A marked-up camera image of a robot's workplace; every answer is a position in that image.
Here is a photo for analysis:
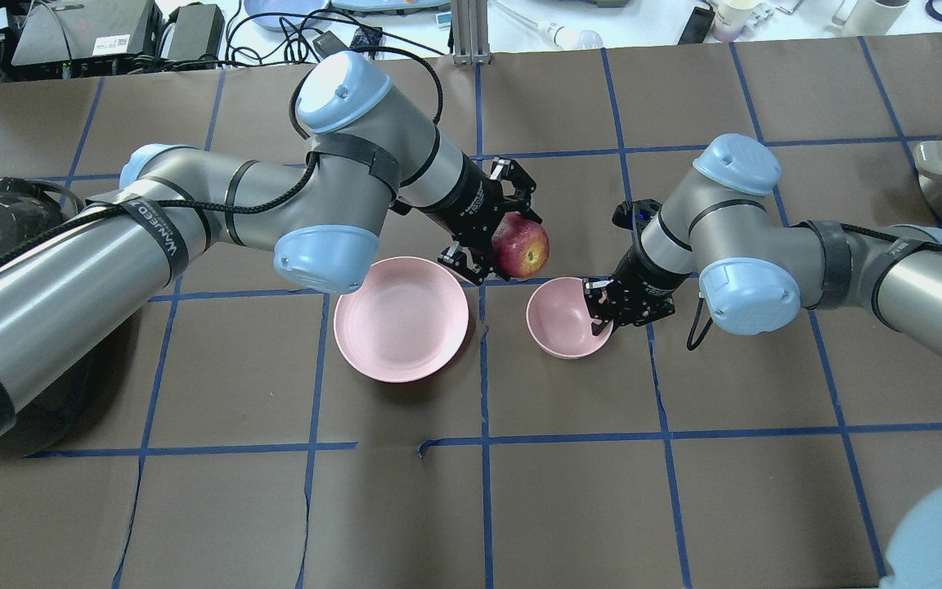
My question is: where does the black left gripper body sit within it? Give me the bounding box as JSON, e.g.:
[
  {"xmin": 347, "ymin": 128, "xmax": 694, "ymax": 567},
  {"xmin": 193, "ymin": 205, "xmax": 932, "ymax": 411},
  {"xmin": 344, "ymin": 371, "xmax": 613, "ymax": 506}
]
[{"xmin": 418, "ymin": 157, "xmax": 543, "ymax": 285}]

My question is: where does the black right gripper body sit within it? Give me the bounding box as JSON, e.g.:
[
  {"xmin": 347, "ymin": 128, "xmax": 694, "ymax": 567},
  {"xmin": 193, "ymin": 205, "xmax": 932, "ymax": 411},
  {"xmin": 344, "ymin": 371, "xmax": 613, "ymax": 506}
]
[{"xmin": 583, "ymin": 245, "xmax": 678, "ymax": 328}]

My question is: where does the pink bowl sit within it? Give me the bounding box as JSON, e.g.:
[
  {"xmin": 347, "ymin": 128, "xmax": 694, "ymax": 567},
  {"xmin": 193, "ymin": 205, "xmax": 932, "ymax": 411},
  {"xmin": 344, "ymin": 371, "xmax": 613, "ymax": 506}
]
[{"xmin": 526, "ymin": 277, "xmax": 613, "ymax": 359}]

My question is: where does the red apple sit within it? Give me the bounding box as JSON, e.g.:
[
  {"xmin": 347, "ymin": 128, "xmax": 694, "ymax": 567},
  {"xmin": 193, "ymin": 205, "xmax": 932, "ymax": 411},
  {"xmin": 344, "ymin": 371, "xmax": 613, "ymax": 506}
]
[{"xmin": 492, "ymin": 212, "xmax": 550, "ymax": 280}]

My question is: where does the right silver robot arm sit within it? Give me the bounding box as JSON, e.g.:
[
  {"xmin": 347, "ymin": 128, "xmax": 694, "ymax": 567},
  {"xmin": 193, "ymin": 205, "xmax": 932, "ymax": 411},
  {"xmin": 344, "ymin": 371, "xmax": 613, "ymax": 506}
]
[{"xmin": 582, "ymin": 133, "xmax": 942, "ymax": 357}]

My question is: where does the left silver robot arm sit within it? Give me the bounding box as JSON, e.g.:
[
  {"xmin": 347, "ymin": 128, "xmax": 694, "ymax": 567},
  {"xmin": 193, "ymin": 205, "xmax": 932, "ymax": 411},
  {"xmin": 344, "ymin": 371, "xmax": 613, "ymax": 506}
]
[{"xmin": 0, "ymin": 49, "xmax": 540, "ymax": 437}]

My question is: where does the pink plate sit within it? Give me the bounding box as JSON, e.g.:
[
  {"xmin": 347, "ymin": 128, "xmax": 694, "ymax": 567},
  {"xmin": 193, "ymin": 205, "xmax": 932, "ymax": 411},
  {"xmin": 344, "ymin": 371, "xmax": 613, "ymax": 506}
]
[{"xmin": 333, "ymin": 256, "xmax": 470, "ymax": 384}]

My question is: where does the light blue plate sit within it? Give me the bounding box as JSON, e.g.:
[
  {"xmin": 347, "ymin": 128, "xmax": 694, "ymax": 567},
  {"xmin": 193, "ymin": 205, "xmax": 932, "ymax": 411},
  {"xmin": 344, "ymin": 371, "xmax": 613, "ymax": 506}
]
[{"xmin": 243, "ymin": 0, "xmax": 330, "ymax": 31}]

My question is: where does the purple white cup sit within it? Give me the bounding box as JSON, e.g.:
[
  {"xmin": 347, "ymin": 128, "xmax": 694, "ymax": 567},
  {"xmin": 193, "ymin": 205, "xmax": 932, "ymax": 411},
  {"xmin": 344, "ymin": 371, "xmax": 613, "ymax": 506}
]
[{"xmin": 711, "ymin": 0, "xmax": 762, "ymax": 43}]

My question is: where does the black power adapter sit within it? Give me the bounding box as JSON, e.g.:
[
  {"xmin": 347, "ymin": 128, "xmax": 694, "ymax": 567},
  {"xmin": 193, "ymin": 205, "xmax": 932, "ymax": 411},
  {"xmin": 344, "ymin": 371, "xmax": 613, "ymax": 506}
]
[{"xmin": 161, "ymin": 2, "xmax": 224, "ymax": 62}]

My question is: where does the white cup dark lid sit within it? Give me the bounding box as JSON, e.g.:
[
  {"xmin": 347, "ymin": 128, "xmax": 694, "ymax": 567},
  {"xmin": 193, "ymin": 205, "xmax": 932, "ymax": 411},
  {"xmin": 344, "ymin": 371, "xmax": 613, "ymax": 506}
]
[{"xmin": 832, "ymin": 1, "xmax": 911, "ymax": 37}]

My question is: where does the black computer box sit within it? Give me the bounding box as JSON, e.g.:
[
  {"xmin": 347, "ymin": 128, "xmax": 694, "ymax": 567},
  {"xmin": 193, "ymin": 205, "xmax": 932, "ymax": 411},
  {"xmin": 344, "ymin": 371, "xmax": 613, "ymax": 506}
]
[{"xmin": 11, "ymin": 1, "xmax": 162, "ymax": 67}]

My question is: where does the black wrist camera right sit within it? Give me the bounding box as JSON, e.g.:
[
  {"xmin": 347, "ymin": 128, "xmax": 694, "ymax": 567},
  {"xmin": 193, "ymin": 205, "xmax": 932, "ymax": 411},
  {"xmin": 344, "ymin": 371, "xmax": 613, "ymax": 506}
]
[{"xmin": 612, "ymin": 199, "xmax": 662, "ymax": 232}]

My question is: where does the aluminium frame post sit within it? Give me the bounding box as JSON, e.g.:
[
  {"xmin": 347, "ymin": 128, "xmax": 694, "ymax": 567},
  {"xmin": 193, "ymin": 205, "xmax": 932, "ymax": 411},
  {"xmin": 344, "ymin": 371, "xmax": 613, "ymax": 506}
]
[{"xmin": 449, "ymin": 0, "xmax": 492, "ymax": 66}]

